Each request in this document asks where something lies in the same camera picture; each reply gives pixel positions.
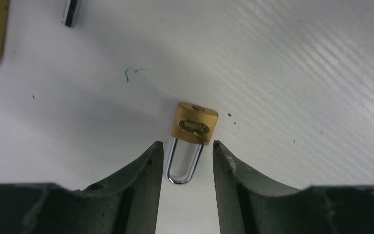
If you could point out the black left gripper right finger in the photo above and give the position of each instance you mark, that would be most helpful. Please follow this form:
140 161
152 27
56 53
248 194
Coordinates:
249 202

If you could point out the small brass padlock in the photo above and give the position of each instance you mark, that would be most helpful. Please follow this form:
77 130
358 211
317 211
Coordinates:
194 124

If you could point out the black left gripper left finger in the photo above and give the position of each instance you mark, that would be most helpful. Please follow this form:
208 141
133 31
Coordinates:
126 202

